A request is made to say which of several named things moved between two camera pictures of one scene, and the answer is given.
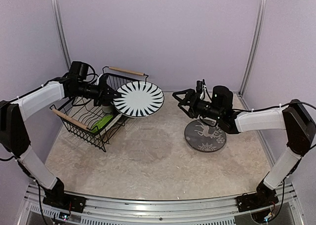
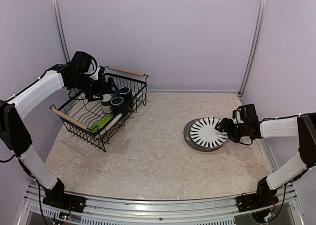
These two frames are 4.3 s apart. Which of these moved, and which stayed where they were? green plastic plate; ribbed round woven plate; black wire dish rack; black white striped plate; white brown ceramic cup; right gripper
Moved: right gripper; black white striped plate
Stayed: black wire dish rack; ribbed round woven plate; white brown ceramic cup; green plastic plate
